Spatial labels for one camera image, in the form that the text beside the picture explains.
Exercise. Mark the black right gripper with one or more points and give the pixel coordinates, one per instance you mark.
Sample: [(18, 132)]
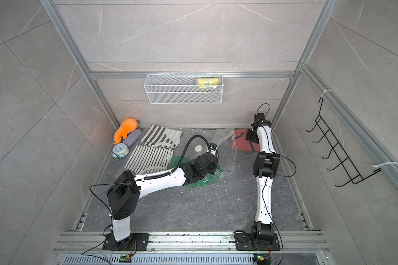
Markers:
[(249, 136)]

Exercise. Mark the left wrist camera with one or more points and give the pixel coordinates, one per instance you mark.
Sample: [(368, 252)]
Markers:
[(213, 149)]

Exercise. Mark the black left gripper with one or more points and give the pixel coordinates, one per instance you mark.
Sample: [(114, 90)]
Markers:
[(214, 167)]

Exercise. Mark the green ribbed garment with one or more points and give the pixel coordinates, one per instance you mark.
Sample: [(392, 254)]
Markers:
[(207, 180)]

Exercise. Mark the blue cream alarm clock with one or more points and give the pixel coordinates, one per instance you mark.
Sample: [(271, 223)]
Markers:
[(120, 151)]

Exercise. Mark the striped tank top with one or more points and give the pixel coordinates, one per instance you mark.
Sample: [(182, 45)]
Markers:
[(161, 137)]

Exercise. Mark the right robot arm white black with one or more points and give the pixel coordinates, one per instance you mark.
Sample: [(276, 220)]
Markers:
[(264, 168)]

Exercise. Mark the large striped white garment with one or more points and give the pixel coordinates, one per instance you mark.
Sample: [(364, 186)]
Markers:
[(147, 160)]

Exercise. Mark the clear plastic vacuum bag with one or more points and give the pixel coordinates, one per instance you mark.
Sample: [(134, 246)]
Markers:
[(221, 137)]

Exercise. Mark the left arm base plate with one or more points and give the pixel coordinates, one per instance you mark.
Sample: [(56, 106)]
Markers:
[(135, 242)]

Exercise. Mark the orange plush toy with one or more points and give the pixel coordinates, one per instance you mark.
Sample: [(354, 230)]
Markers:
[(127, 126)]

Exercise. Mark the purple fabric glasses case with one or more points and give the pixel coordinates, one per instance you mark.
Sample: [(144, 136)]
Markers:
[(132, 137)]

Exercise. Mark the white vacuum bag valve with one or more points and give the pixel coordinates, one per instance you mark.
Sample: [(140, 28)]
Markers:
[(198, 148)]

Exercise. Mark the white wire mesh basket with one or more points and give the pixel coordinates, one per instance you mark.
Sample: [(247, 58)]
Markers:
[(181, 89)]

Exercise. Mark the red garment with dark trim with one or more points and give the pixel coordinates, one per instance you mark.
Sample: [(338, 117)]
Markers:
[(240, 142)]

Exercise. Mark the aluminium mounting rail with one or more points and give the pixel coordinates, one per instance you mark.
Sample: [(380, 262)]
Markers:
[(199, 242)]

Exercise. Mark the yellow item in basket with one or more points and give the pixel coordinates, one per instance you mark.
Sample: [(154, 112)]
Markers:
[(208, 83)]

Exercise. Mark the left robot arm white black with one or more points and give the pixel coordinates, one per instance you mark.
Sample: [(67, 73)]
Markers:
[(124, 194)]

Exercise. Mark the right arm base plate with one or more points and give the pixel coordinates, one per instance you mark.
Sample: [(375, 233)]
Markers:
[(245, 242)]

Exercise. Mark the black wire hook rack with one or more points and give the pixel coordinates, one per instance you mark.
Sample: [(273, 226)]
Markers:
[(336, 150)]

